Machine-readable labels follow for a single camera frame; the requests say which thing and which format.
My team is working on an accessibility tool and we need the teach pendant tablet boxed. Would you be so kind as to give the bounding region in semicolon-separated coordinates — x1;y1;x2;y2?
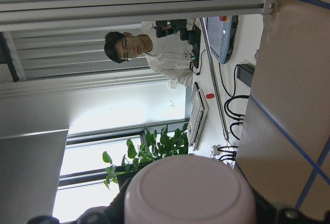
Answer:
206;15;238;64

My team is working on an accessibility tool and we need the person in white shirt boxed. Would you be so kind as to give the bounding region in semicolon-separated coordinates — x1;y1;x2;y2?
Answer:
104;21;193;88

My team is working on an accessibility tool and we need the red round button cap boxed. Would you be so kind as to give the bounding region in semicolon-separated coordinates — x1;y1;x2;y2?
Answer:
206;93;215;99

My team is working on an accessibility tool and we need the green potted plant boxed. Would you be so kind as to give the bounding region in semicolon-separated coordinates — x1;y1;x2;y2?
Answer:
102;123;188;189

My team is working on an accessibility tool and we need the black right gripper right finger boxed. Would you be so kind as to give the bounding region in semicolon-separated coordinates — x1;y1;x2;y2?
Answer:
252;188;280;224

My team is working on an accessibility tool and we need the white computer keyboard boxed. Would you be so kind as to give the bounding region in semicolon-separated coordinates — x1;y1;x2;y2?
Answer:
187;82;209;151

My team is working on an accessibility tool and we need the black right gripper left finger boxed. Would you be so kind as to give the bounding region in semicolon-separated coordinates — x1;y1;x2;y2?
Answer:
77;178;132;223

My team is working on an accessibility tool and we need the aluminium frame post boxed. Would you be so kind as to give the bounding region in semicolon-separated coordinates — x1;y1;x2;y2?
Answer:
1;0;275;32

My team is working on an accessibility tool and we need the black power adapter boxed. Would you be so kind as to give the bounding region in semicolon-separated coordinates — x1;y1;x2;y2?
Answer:
236;63;255;87

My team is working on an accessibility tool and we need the pink plastic cup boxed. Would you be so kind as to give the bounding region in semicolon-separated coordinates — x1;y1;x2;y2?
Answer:
124;155;257;223

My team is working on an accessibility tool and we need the long metal rod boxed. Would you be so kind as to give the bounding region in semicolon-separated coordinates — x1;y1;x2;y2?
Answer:
199;18;229;142

